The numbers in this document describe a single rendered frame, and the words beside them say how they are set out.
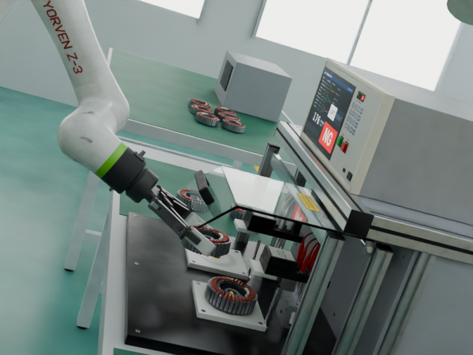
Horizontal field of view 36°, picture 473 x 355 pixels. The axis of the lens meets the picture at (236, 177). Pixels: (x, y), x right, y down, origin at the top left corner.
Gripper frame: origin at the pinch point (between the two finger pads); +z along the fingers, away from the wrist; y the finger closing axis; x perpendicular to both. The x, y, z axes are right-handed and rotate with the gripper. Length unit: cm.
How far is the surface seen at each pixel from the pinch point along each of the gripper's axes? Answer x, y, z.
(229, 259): 4.0, 16.4, 11.8
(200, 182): -12.4, -21.5, -12.5
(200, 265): 7.6, 8.1, 5.6
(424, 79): -129, 483, 155
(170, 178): 10, 81, -5
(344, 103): -42.5, -0.6, 2.7
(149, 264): 13.8, 3.4, -4.7
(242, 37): -48, 467, 9
